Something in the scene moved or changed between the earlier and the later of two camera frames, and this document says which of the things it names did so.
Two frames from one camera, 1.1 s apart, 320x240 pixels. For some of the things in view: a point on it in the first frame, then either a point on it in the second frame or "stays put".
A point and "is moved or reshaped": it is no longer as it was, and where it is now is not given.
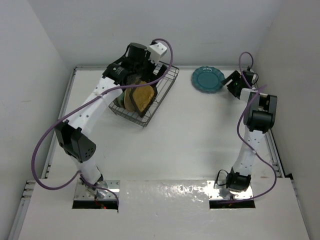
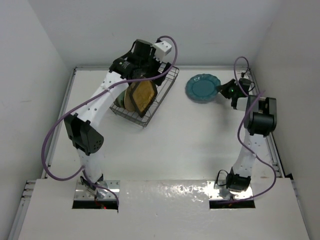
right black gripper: (235, 76) → (223, 89)
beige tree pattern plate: (119, 101) stays put
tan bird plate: (128, 102) stays put
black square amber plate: (143, 97) stays put
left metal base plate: (80, 192) stays put
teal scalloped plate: (207, 79) is moved or reshaped
